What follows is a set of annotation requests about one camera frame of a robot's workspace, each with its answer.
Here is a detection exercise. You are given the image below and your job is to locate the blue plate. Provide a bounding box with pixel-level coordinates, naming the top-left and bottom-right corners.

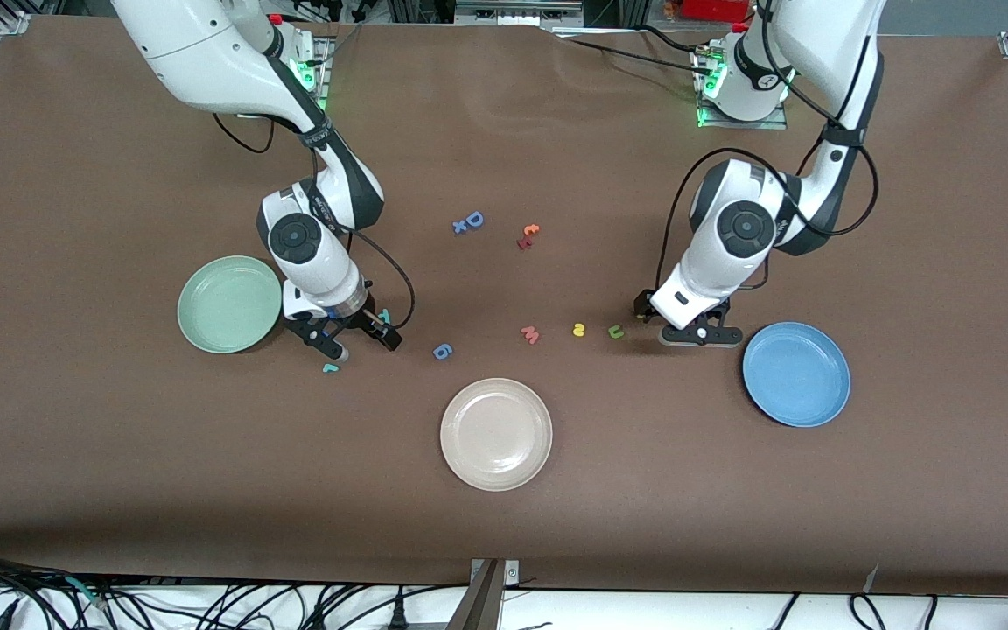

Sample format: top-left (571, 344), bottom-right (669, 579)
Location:
top-left (741, 321), bottom-right (852, 429)

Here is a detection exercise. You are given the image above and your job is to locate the mint green plate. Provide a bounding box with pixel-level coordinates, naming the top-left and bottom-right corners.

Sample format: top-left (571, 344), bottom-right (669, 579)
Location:
top-left (177, 255), bottom-right (284, 355)

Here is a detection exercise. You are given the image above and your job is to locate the beige plate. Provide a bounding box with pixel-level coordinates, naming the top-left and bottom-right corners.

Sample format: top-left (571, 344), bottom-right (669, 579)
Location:
top-left (439, 377), bottom-right (554, 493)

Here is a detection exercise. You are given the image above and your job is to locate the brown table cover sheet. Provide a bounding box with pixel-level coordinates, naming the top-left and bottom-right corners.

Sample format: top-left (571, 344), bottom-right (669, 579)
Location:
top-left (0, 16), bottom-right (1008, 598)

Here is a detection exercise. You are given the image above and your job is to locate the red box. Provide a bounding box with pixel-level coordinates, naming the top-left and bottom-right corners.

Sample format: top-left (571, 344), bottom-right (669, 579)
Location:
top-left (683, 0), bottom-right (754, 23)

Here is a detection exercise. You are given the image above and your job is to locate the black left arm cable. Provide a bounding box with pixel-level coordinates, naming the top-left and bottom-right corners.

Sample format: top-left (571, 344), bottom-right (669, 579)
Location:
top-left (654, 0), bottom-right (879, 294)

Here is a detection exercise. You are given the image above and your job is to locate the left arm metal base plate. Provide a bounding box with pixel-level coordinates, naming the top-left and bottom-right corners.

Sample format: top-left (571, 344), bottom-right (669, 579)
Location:
top-left (695, 44), bottom-right (790, 130)

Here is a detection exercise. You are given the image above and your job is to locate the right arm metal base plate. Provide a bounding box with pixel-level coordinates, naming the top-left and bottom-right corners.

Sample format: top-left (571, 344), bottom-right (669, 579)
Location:
top-left (292, 35), bottom-right (334, 116)

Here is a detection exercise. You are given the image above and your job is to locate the black cable to arm base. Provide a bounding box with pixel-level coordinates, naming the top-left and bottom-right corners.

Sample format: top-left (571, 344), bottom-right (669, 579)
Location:
top-left (556, 33), bottom-right (715, 78)

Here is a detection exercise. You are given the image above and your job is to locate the aluminium profile post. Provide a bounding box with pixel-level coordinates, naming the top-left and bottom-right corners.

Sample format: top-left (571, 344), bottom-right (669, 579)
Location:
top-left (447, 558), bottom-right (522, 630)

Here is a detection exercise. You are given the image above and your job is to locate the aluminium frame beam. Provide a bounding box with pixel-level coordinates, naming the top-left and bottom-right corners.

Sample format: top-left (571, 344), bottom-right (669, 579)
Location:
top-left (454, 0), bottom-right (585, 25)

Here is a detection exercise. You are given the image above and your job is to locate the teal cable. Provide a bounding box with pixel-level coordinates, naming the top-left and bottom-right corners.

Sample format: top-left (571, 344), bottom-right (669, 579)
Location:
top-left (62, 573), bottom-right (111, 612)

